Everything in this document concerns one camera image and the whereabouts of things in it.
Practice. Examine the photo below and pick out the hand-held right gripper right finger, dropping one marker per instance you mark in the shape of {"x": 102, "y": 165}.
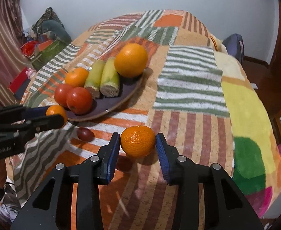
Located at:
{"x": 163, "y": 158}

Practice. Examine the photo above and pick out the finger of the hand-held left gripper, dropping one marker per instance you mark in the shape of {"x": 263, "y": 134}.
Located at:
{"x": 38, "y": 111}
{"x": 49, "y": 122}

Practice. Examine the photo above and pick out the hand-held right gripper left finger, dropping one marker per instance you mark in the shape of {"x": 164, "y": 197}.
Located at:
{"x": 114, "y": 155}

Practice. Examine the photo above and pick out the small orange tangerine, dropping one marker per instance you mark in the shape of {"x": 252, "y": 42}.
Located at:
{"x": 55, "y": 111}

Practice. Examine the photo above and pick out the red tomato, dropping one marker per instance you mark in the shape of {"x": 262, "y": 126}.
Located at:
{"x": 61, "y": 94}
{"x": 79, "y": 100}

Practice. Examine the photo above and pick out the medium orange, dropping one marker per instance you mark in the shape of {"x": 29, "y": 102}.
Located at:
{"x": 76, "y": 76}

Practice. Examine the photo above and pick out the purple plate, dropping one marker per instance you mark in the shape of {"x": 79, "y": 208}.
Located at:
{"x": 121, "y": 93}

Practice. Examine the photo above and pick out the yellow-green sugarcane piece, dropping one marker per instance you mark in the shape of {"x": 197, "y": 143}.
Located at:
{"x": 94, "y": 76}
{"x": 110, "y": 79}

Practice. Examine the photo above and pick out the large orange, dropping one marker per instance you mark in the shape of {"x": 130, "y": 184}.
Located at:
{"x": 130, "y": 60}

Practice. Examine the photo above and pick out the red box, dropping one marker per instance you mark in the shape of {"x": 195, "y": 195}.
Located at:
{"x": 19, "y": 81}

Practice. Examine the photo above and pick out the dark red plum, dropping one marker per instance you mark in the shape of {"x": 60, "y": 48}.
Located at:
{"x": 85, "y": 134}

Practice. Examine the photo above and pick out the red plastic bag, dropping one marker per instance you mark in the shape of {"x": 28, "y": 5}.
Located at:
{"x": 29, "y": 48}

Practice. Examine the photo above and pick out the orange box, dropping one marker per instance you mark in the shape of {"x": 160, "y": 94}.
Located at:
{"x": 45, "y": 45}

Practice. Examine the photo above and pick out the striped red-brown curtain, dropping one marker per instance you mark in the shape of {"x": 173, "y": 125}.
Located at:
{"x": 3, "y": 40}

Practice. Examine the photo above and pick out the striped patchwork blanket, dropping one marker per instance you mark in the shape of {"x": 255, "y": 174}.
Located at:
{"x": 190, "y": 76}

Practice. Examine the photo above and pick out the dark patterned cushion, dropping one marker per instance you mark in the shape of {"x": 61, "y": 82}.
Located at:
{"x": 48, "y": 16}

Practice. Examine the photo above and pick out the blue-grey backpack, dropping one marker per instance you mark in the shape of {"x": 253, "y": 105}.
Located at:
{"x": 234, "y": 48}

